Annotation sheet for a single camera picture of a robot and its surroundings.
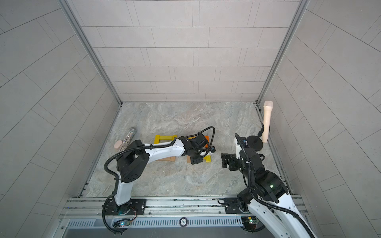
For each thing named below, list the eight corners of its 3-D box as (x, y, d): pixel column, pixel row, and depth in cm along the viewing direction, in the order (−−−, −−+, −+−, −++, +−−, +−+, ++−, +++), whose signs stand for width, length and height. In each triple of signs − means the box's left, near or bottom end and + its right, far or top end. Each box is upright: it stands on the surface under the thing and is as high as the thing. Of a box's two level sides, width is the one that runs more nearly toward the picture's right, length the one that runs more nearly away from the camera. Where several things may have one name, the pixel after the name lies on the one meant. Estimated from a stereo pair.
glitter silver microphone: (122, 152, 92) (120, 149, 89) (131, 130, 102) (129, 127, 99) (129, 152, 92) (126, 149, 89) (137, 130, 102) (135, 127, 99)
